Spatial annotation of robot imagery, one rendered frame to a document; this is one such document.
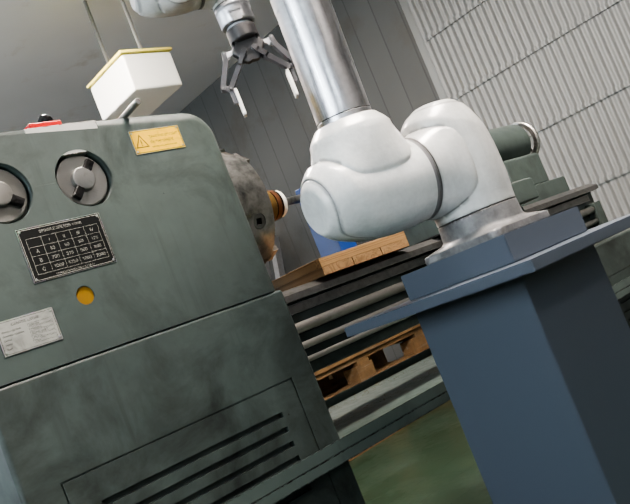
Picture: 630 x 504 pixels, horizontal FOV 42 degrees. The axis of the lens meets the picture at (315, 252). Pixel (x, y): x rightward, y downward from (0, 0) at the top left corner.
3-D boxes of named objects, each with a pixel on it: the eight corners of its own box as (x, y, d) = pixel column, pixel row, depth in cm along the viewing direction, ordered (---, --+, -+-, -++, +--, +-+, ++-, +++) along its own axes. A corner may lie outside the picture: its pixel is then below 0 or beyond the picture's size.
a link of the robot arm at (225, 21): (248, -8, 198) (257, 14, 197) (248, 7, 207) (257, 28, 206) (212, 4, 197) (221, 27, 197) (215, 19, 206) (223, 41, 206)
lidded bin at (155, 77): (187, 83, 475) (172, 45, 476) (133, 89, 450) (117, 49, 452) (151, 116, 509) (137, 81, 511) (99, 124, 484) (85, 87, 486)
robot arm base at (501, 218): (564, 211, 154) (552, 183, 154) (498, 236, 139) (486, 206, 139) (490, 241, 167) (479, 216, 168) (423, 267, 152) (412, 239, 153)
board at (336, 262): (325, 275, 178) (318, 258, 179) (235, 316, 205) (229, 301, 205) (409, 245, 199) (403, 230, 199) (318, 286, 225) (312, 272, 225)
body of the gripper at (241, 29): (222, 27, 197) (236, 61, 197) (255, 15, 198) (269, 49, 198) (224, 38, 205) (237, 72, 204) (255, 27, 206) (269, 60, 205)
